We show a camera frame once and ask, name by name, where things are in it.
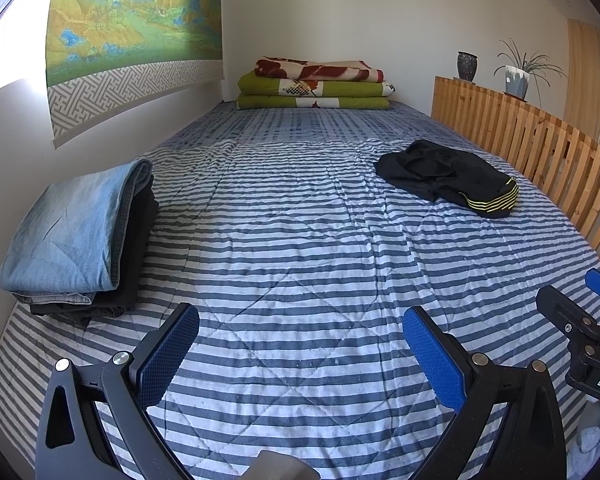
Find black shorts yellow stripes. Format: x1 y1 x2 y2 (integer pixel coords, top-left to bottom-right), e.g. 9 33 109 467
375 140 519 219

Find right white gloved hand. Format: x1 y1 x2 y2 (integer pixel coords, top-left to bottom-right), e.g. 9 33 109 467
567 401 600 479

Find wooden door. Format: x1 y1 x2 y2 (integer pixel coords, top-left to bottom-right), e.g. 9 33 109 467
564 18 600 141

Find folded light blue jeans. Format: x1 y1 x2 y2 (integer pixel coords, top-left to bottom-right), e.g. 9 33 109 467
0 158 152 306

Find potted spider plant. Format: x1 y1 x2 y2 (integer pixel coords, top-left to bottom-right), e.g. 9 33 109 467
493 38 567 103

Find dark ceramic vase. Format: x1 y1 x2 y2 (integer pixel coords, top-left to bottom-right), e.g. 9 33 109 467
456 51 478 82

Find blue white striped quilt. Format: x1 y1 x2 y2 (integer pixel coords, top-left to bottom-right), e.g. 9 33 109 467
0 104 600 479

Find red cream folded blanket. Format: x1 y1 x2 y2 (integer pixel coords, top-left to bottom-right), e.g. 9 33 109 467
254 56 385 82

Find green folded blanket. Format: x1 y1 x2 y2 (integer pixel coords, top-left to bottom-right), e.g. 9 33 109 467
236 72 396 110

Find wooden slatted bed rail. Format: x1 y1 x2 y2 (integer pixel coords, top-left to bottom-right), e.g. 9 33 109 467
431 76 600 257

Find landscape wall scroll painting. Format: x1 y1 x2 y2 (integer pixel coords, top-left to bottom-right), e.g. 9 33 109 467
45 0 223 146

